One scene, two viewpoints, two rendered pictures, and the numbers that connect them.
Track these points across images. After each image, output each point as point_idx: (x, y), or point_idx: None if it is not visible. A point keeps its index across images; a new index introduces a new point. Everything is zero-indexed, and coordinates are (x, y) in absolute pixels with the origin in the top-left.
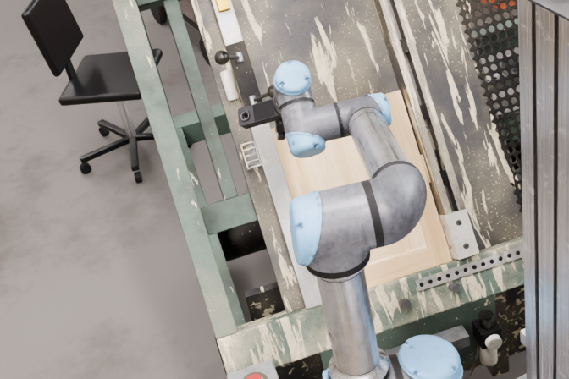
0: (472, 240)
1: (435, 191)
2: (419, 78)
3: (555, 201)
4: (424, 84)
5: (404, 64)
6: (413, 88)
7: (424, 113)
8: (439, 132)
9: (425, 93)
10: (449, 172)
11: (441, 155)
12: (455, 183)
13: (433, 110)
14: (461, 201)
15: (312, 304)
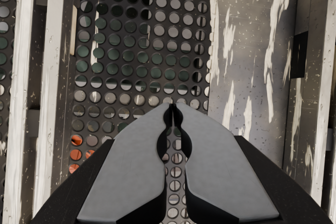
0: None
1: None
2: (319, 193)
3: None
4: (316, 181)
5: (332, 220)
6: (333, 180)
7: (328, 136)
8: (322, 101)
9: (320, 167)
10: (332, 36)
11: (332, 66)
12: (330, 16)
13: (319, 138)
14: None
15: None
